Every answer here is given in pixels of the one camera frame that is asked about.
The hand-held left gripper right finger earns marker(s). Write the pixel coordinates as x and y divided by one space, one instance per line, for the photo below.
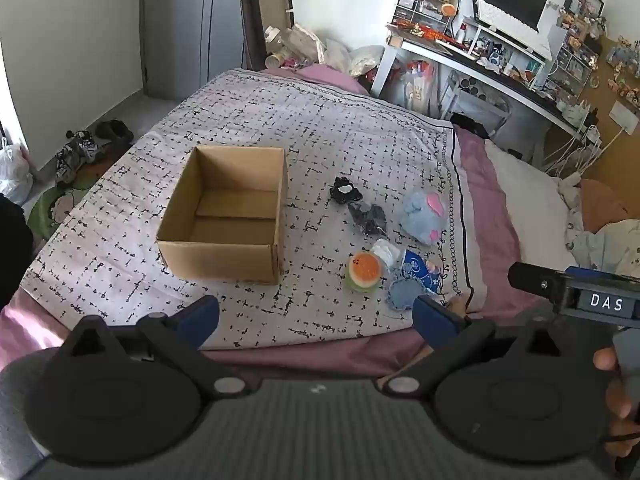
432 317

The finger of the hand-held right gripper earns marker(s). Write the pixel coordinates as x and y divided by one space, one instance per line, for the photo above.
535 280

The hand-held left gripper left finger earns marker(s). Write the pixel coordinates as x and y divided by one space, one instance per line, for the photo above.
200 317

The blue soft packet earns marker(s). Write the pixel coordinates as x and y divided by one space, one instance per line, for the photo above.
417 267

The brown cardboard box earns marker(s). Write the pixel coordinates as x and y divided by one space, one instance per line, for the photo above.
225 255

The orange squishy ball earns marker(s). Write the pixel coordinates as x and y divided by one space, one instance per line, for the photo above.
365 271

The blue plush toy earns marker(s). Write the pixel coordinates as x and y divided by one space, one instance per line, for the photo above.
422 215

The person's right hand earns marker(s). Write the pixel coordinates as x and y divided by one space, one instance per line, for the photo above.
622 402

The round denim pad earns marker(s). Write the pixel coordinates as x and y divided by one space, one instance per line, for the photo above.
402 294

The patterned white cloth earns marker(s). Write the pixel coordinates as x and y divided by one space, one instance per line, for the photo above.
600 250

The white pillow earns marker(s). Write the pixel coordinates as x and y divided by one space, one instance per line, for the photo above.
530 205

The pink bedsheet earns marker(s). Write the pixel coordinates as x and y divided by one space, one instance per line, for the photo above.
487 210

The brown pillow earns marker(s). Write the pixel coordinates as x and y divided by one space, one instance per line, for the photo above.
602 205

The dark patterned pouch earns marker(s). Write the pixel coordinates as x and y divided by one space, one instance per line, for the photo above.
369 219

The white power strip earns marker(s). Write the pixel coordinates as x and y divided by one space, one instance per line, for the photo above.
592 135

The cartoon floor mat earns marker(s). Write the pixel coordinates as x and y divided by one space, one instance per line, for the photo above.
55 205

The dark cloth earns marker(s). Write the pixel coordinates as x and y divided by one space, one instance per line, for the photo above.
12 250

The dark slippers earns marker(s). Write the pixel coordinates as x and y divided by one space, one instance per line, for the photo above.
115 132

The grey sneaker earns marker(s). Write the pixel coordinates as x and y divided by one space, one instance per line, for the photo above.
67 162
90 146

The white desk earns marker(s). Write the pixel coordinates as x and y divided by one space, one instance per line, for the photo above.
480 70

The white black-patterned blanket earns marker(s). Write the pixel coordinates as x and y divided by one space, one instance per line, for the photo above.
310 125

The white plastic bag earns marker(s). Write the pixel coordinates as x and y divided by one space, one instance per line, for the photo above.
14 172

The white keyboard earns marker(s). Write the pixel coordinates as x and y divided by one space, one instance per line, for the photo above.
505 17

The white snack bag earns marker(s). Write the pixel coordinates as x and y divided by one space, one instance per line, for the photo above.
366 60

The yellow can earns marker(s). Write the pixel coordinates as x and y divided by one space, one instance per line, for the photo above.
274 61

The small orange toy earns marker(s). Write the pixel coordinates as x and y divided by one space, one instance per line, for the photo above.
448 9

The clear water bottle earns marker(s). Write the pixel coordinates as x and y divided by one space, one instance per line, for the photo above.
273 40

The grey wardrobe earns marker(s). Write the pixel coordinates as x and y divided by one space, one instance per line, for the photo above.
195 25

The clear crinkled plastic bag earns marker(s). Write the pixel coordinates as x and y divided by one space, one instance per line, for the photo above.
302 42

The clear drawer organiser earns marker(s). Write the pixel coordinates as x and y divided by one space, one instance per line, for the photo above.
420 7

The dark leaning board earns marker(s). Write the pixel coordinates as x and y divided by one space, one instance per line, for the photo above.
265 5

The white wall socket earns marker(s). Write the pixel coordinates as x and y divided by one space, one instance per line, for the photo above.
624 117

